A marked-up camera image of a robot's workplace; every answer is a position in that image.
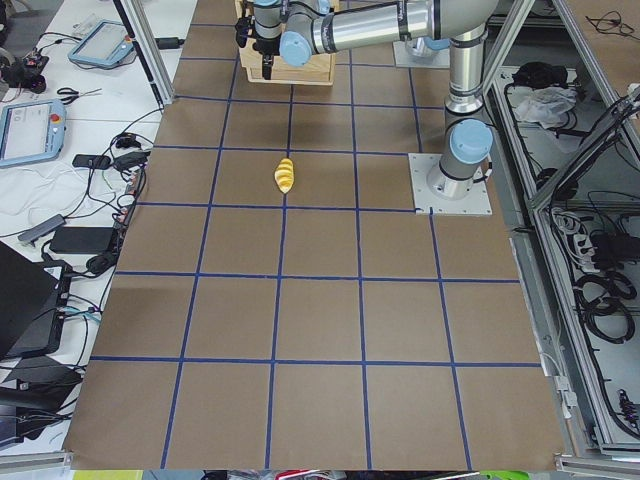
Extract grey usb hub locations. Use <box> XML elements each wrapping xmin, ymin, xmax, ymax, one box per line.
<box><xmin>18</xmin><ymin>214</ymin><xmax>66</xmax><ymax>244</ymax></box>

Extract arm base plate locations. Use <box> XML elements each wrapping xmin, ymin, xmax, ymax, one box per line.
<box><xmin>393</xmin><ymin>37</ymin><xmax>450</xmax><ymax>69</ymax></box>
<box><xmin>408</xmin><ymin>153</ymin><xmax>492</xmax><ymax>217</ymax></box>

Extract yellow toy croissant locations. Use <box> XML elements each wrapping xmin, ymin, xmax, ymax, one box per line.
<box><xmin>274</xmin><ymin>158</ymin><xmax>295</xmax><ymax>195</ymax></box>

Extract upper blue teach pendant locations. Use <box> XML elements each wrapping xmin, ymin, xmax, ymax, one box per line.
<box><xmin>67</xmin><ymin>20</ymin><xmax>134</xmax><ymax>70</ymax></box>

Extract aluminium frame post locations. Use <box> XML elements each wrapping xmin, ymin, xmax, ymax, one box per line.
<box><xmin>113</xmin><ymin>0</ymin><xmax>175</xmax><ymax>109</ymax></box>

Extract black coiled cables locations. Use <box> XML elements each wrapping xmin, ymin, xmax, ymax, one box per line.
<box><xmin>574</xmin><ymin>272</ymin><xmax>636</xmax><ymax>346</ymax></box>

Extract lower blue teach pendant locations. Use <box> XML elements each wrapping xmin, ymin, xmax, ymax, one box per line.
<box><xmin>1</xmin><ymin>99</ymin><xmax>66</xmax><ymax>168</ymax></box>

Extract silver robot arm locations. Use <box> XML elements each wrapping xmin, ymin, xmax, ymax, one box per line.
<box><xmin>235</xmin><ymin>0</ymin><xmax>497</xmax><ymax>200</ymax></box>
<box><xmin>404</xmin><ymin>36</ymin><xmax>450</xmax><ymax>60</ymax></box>

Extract black scissors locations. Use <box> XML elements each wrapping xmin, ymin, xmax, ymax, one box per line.
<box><xmin>56</xmin><ymin>87</ymin><xmax>102</xmax><ymax>105</ymax></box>

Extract blue teach pendant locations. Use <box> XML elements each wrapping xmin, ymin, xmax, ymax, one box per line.
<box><xmin>67</xmin><ymin>20</ymin><xmax>134</xmax><ymax>70</ymax></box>
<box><xmin>1</xmin><ymin>99</ymin><xmax>66</xmax><ymax>168</ymax></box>

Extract black laptop computer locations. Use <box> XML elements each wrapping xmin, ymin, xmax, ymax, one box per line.
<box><xmin>1</xmin><ymin>244</ymin><xmax>70</xmax><ymax>360</ymax></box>

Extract wooden drawer cabinet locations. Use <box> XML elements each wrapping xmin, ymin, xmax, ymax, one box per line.
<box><xmin>235</xmin><ymin>1</ymin><xmax>338</xmax><ymax>81</ymax></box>

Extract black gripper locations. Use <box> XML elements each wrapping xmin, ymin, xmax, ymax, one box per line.
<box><xmin>235</xmin><ymin>12</ymin><xmax>282</xmax><ymax>80</ymax></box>

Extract white crumpled cloth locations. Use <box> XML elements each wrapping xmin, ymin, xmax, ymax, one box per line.
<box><xmin>514</xmin><ymin>87</ymin><xmax>577</xmax><ymax>129</ymax></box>

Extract black power adapter brick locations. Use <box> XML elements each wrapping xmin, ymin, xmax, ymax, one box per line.
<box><xmin>50</xmin><ymin>226</ymin><xmax>115</xmax><ymax>254</ymax></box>

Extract white power strip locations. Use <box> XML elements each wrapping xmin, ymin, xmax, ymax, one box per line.
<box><xmin>571</xmin><ymin>233</ymin><xmax>595</xmax><ymax>261</ymax></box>

